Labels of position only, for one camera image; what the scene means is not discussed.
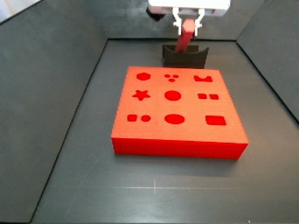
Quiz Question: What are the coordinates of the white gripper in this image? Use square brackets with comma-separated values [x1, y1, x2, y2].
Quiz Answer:
[147, 0, 232, 37]

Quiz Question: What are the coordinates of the red hexagon peg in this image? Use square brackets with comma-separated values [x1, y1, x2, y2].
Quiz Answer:
[176, 18, 196, 53]

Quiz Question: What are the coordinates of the black curved peg holder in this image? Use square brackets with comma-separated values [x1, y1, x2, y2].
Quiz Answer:
[164, 45, 210, 68]

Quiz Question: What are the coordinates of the red shape sorter block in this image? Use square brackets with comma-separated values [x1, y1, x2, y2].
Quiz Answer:
[111, 66, 249, 159]

